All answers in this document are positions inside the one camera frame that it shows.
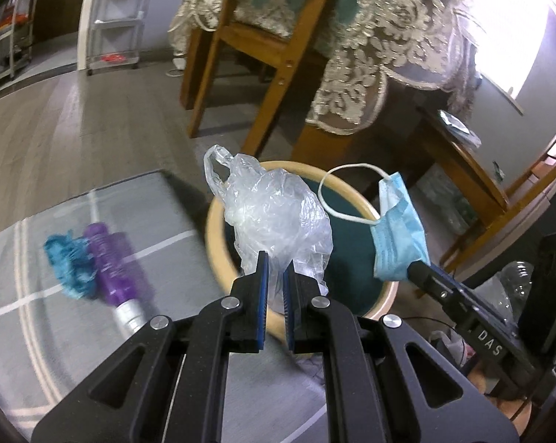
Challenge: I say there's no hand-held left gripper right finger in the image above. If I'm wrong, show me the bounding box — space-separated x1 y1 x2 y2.
282 269 521 443

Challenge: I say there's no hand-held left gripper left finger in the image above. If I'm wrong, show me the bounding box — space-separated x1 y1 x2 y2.
31 250 268 443

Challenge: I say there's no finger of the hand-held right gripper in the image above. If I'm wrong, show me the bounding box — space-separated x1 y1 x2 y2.
406 261 538 380

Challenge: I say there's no green bin with beige rim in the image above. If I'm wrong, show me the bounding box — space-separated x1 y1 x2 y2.
205 161 399 349

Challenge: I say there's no clear plastic bag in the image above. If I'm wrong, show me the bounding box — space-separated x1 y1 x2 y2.
203 144 334 297

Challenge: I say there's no blue face mask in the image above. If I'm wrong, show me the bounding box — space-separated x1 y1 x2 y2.
319 163 430 282

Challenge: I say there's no clear plastic bottle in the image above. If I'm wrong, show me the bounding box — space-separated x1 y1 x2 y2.
483 261 537 329

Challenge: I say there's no wooden side table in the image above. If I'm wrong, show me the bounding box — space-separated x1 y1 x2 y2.
416 104 512 259

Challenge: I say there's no purple bottle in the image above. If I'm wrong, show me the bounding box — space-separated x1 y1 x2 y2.
84 222 156 334

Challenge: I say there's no teal crumpled wrapper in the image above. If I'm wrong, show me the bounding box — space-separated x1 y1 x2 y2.
44 233 99 299

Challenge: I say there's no grey plaid mat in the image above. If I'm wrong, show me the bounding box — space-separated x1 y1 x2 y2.
0 168 334 443

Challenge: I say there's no wooden chair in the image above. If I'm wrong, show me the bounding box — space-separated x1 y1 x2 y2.
181 0 353 158

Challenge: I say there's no lace chair cushion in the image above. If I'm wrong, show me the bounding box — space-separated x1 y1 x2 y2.
169 0 306 56

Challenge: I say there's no white shelf rack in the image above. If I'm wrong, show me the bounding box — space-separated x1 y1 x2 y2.
86 0 146 75

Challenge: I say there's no dark wooden low cabinet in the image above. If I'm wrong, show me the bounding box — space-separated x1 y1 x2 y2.
29 0 83 43

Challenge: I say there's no metal shelf rack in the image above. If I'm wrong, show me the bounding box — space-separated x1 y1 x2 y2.
0 0 40 95

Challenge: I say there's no black cable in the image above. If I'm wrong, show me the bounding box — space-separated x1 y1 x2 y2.
397 315 450 333

